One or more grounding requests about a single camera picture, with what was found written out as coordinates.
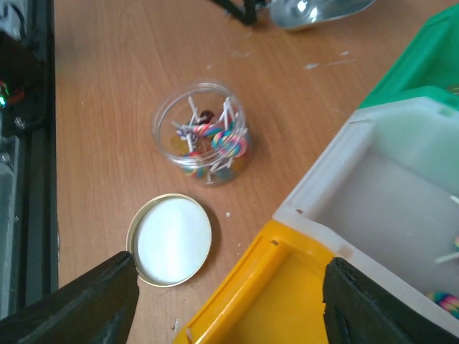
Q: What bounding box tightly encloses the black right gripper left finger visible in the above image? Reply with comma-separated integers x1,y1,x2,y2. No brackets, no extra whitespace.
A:
1,251,139,343

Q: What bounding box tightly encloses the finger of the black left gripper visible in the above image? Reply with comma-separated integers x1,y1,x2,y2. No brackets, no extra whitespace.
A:
211,0,257,25

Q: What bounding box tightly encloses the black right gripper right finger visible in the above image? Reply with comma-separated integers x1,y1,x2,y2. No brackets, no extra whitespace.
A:
323,258,458,343

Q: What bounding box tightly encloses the silver metal scoop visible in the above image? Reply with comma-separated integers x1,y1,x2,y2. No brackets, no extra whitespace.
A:
269,0,374,32

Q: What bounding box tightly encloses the white jar lid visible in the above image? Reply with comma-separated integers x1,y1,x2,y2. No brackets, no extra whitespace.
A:
126,193,212,288

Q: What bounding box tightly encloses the white plastic bin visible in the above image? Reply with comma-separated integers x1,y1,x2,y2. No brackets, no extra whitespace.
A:
273,97,458,335

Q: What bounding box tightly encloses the yellow plastic bin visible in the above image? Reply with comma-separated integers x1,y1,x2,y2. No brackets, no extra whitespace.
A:
174,220,334,343

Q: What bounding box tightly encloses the clear glass jar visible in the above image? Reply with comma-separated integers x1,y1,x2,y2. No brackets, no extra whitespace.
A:
151,80,252,186

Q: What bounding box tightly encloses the green plastic bin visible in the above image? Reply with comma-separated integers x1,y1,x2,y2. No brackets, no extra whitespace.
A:
359,4,458,110

